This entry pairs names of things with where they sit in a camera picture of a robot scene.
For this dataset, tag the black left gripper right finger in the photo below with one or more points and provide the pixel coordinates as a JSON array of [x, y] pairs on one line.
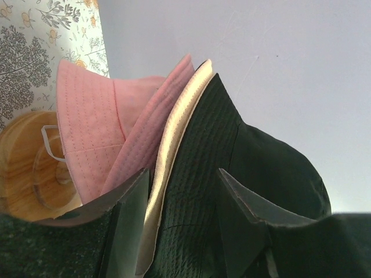
[[261, 239]]

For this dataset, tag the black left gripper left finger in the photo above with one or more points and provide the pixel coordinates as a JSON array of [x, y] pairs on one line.
[[98, 239]]

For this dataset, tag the beige bucket hat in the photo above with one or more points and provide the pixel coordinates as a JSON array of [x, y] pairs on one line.
[[172, 136]]

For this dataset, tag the black hat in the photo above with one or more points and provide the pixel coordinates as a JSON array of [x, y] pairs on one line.
[[189, 241]]

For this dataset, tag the pink bucket hat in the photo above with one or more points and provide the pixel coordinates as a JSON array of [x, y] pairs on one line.
[[95, 116]]

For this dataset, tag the pink bucket hat strawberry logo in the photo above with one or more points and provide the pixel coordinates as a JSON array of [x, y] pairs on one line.
[[150, 124]]

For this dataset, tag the wooden hat stand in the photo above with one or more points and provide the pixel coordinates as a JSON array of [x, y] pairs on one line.
[[35, 182]]

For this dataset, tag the floral table mat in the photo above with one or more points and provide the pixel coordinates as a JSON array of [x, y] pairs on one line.
[[35, 36]]

